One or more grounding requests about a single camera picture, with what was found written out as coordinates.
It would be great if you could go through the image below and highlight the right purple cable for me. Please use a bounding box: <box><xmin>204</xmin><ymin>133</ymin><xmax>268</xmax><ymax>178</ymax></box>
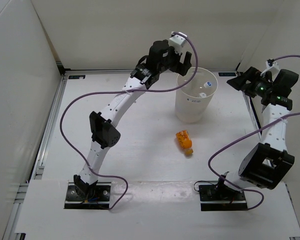
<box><xmin>208</xmin><ymin>54</ymin><xmax>300</xmax><ymax>210</ymax></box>

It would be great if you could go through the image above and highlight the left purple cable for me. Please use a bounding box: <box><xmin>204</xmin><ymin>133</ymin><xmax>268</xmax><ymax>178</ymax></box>
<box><xmin>59</xmin><ymin>31</ymin><xmax>200</xmax><ymax>210</ymax></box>

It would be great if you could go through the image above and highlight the purple cable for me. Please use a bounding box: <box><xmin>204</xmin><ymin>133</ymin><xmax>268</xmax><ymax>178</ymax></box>
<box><xmin>59</xmin><ymin>31</ymin><xmax>200</xmax><ymax>210</ymax></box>
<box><xmin>208</xmin><ymin>54</ymin><xmax>300</xmax><ymax>210</ymax></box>

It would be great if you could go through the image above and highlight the aluminium table frame rail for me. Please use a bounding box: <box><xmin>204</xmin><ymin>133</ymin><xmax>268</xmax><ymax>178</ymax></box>
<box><xmin>2</xmin><ymin>61</ymin><xmax>67</xmax><ymax>240</ymax></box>

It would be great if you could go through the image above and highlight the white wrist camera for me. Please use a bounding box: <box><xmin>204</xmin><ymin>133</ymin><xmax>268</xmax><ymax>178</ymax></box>
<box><xmin>168</xmin><ymin>32</ymin><xmax>188</xmax><ymax>56</ymax></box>
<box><xmin>260</xmin><ymin>59</ymin><xmax>280</xmax><ymax>77</ymax></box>

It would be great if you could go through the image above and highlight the clear plastic bottle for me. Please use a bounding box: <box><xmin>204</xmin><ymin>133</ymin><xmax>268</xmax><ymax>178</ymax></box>
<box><xmin>203</xmin><ymin>81</ymin><xmax>213</xmax><ymax>90</ymax></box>

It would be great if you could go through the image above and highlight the cream plastic bin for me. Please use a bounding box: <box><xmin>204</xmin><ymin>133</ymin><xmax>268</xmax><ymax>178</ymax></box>
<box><xmin>175</xmin><ymin>67</ymin><xmax>218</xmax><ymax>123</ymax></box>

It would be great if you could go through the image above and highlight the orange juice bottle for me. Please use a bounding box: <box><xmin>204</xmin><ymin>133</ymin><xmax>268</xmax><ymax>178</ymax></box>
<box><xmin>175</xmin><ymin>130</ymin><xmax>194</xmax><ymax>156</ymax></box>

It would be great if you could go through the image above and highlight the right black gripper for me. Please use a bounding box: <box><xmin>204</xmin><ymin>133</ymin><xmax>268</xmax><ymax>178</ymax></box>
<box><xmin>226</xmin><ymin>67</ymin><xmax>274</xmax><ymax>99</ymax></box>

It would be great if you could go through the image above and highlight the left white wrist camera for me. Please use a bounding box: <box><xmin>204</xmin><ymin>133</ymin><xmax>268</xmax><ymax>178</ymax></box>
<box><xmin>168</xmin><ymin>32</ymin><xmax>188</xmax><ymax>56</ymax></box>

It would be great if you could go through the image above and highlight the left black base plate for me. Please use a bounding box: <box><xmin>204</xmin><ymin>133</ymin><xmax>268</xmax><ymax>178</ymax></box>
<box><xmin>64</xmin><ymin>182</ymin><xmax>112</xmax><ymax>210</ymax></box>

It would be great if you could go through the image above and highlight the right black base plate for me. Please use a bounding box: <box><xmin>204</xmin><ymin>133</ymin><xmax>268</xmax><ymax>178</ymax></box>
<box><xmin>193</xmin><ymin>180</ymin><xmax>248</xmax><ymax>212</ymax></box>

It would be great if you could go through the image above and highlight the blue corner sticker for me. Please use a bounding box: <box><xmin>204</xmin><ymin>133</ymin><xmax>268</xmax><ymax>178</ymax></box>
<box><xmin>68</xmin><ymin>75</ymin><xmax>86</xmax><ymax>80</ymax></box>
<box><xmin>218</xmin><ymin>72</ymin><xmax>237</xmax><ymax>77</ymax></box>

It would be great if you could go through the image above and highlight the white label lemon bottle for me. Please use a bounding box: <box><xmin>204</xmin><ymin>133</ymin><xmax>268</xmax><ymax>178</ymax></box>
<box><xmin>198</xmin><ymin>92</ymin><xmax>207</xmax><ymax>98</ymax></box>

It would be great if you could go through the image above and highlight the left blue corner sticker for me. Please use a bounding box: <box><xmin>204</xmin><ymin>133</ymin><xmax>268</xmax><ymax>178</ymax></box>
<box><xmin>68</xmin><ymin>75</ymin><xmax>86</xmax><ymax>80</ymax></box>

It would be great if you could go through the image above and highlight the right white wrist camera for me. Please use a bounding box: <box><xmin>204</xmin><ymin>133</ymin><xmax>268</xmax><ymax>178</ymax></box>
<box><xmin>260</xmin><ymin>59</ymin><xmax>280</xmax><ymax>77</ymax></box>

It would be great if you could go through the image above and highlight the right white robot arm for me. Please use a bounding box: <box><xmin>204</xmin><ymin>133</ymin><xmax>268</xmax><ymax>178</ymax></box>
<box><xmin>214</xmin><ymin>67</ymin><xmax>299</xmax><ymax>200</ymax></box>

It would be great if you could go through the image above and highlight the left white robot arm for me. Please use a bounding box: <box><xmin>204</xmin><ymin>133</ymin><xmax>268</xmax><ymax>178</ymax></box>
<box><xmin>73</xmin><ymin>35</ymin><xmax>192</xmax><ymax>200</ymax></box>

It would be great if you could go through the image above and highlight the right blue corner sticker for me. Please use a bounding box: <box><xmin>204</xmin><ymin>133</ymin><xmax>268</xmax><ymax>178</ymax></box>
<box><xmin>218</xmin><ymin>72</ymin><xmax>237</xmax><ymax>77</ymax></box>

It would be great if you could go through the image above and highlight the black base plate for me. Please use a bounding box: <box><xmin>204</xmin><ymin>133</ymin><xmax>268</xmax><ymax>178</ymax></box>
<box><xmin>193</xmin><ymin>180</ymin><xmax>248</xmax><ymax>212</ymax></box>
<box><xmin>64</xmin><ymin>182</ymin><xmax>112</xmax><ymax>210</ymax></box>

